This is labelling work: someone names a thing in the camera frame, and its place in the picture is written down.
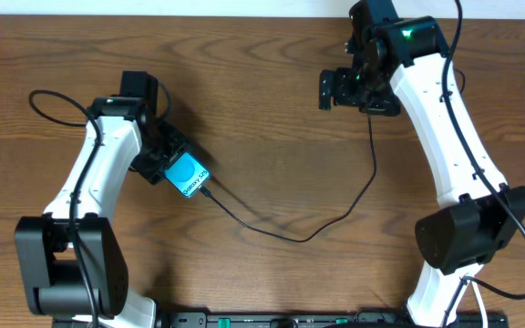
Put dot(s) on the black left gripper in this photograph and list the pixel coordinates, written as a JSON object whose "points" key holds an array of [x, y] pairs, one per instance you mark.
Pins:
{"points": [[159, 165]]}

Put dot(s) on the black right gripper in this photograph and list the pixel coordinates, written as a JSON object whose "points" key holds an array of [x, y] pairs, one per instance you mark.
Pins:
{"points": [[387, 107]]}

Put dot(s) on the teal screen smartphone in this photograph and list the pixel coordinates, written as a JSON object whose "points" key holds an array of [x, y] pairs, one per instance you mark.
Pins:
{"points": [[187, 175]]}

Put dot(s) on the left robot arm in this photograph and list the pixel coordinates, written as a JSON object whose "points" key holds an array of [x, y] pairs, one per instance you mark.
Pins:
{"points": [[72, 267]]}

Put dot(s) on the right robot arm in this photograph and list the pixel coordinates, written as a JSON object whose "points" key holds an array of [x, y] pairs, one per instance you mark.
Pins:
{"points": [[405, 65]]}

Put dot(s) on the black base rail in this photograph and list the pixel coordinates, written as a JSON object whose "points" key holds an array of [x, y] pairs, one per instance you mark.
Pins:
{"points": [[368, 318]]}

